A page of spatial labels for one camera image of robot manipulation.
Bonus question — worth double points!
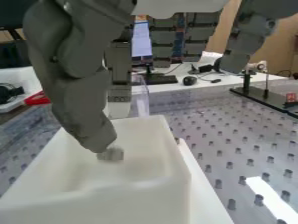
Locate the white desk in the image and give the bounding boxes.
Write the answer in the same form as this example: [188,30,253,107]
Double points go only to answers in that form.
[0,61,290,114]

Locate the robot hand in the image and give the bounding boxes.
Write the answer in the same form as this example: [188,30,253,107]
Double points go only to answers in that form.
[22,0,298,154]

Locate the black keyboard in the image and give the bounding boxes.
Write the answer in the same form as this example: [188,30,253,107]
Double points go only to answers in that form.
[143,74,180,86]

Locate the clear box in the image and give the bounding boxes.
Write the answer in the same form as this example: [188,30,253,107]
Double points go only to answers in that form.
[129,73,298,134]

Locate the computer monitor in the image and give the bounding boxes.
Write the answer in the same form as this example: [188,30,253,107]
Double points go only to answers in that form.
[131,21,155,58]

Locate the black mouse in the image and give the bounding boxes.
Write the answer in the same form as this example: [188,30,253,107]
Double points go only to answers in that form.
[183,75,200,87]

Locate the black headphones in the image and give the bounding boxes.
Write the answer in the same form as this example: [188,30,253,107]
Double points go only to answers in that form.
[0,84,27,105]

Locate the black plate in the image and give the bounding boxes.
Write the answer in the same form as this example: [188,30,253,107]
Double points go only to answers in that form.
[229,78,298,120]

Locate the small white box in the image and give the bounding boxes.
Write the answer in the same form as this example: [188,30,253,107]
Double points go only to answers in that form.
[0,114,193,224]

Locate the thin stick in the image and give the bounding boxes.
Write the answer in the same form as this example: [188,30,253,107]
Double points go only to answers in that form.
[264,71,270,100]

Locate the white flat base plate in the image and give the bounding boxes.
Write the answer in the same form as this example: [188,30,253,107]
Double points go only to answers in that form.
[176,138,237,224]

